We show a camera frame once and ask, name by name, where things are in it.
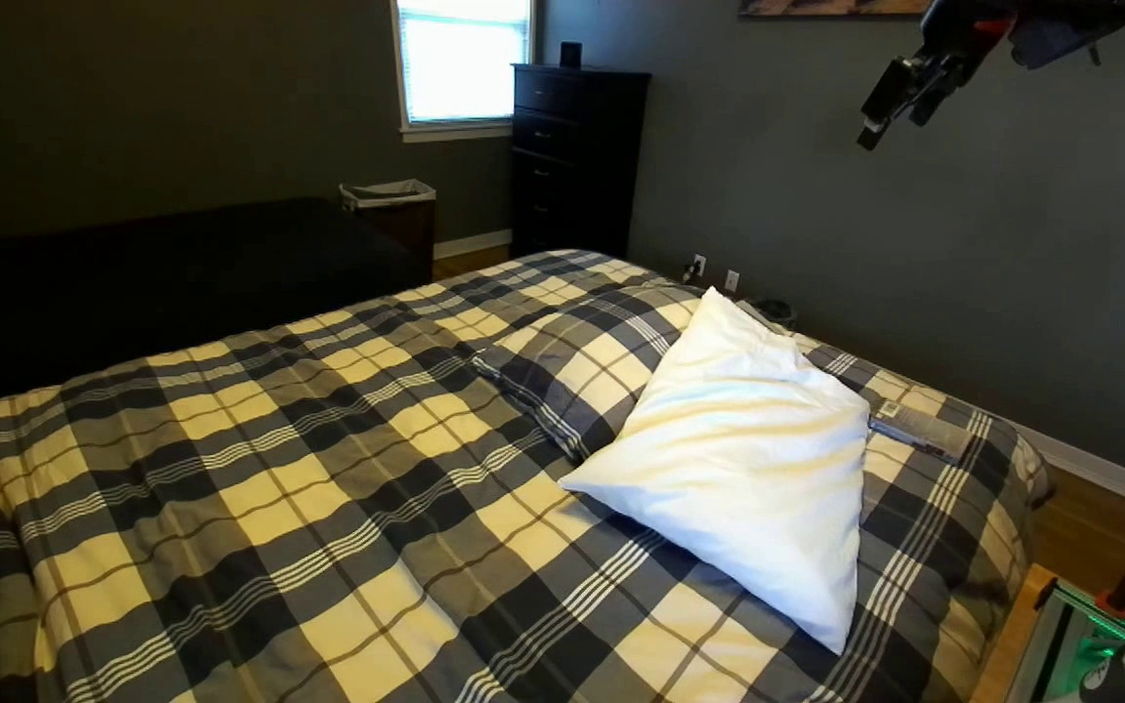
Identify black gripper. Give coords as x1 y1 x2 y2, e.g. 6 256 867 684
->
850 0 1022 156

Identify white pillow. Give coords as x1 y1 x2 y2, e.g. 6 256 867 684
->
558 285 873 656

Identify plaid pillow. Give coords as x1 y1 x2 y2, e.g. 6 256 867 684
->
467 277 701 463

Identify black tall dresser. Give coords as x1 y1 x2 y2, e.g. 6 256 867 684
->
505 60 656 265

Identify white baseboard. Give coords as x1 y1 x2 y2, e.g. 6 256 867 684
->
431 225 514 265
1009 422 1125 514

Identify bright window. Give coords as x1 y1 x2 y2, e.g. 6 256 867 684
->
386 0 544 149

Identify dark bin with tray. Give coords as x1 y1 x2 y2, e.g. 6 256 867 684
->
337 175 442 287

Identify light wooden table board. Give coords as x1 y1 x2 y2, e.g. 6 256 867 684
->
967 559 1063 703

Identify green framed items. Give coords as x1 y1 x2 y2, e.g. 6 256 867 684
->
1026 578 1125 703

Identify plaid bed comforter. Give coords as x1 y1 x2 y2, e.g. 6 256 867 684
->
0 246 1060 703

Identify framed wall picture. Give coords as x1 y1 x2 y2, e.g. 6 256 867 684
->
735 0 937 22

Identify dark wrist camera box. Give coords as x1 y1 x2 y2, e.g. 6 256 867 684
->
1002 0 1125 71

